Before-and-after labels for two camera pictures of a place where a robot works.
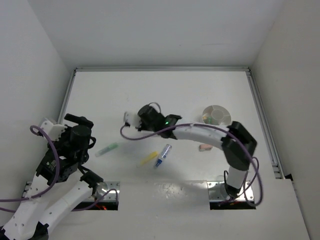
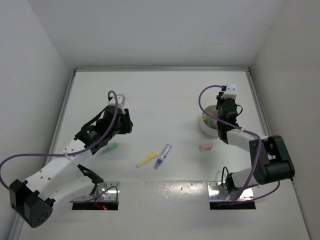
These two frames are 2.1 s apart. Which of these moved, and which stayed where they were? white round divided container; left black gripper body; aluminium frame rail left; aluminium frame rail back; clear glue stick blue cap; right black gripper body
Moved: right black gripper body; left black gripper body
Stayed: aluminium frame rail left; clear glue stick blue cap; white round divided container; aluminium frame rail back
